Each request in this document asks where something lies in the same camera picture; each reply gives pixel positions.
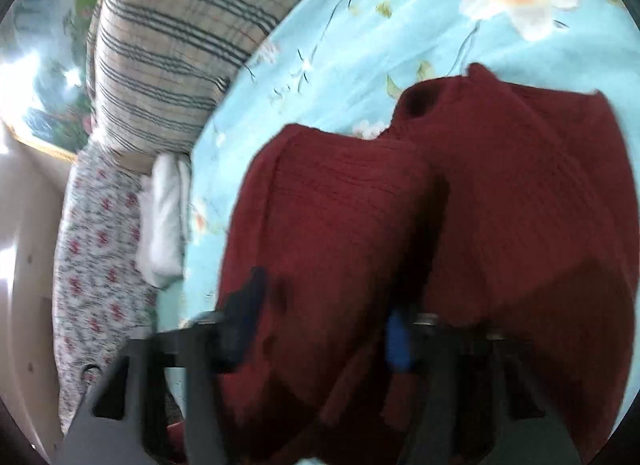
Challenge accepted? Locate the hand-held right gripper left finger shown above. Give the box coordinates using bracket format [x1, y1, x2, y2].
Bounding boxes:
[54, 266, 268, 465]

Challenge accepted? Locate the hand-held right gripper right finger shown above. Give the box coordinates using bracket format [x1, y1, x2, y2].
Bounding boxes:
[386, 309, 583, 465]

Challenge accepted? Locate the dark red hooded sweater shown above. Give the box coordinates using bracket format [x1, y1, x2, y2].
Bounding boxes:
[167, 63, 640, 465]

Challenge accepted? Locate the white folded towel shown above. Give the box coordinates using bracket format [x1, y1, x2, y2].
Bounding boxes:
[136, 152, 193, 289]

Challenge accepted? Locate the pink floral white cloth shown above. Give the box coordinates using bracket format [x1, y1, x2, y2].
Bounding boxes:
[51, 145, 166, 436]

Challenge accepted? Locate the plaid beige quilt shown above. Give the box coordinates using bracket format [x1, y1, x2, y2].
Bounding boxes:
[86, 0, 361, 171]

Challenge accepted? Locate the light blue floral bedsheet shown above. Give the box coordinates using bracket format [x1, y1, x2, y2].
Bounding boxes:
[162, 0, 640, 396]

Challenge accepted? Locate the framed landscape painting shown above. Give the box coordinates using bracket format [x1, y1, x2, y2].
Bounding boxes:
[0, 0, 118, 163]

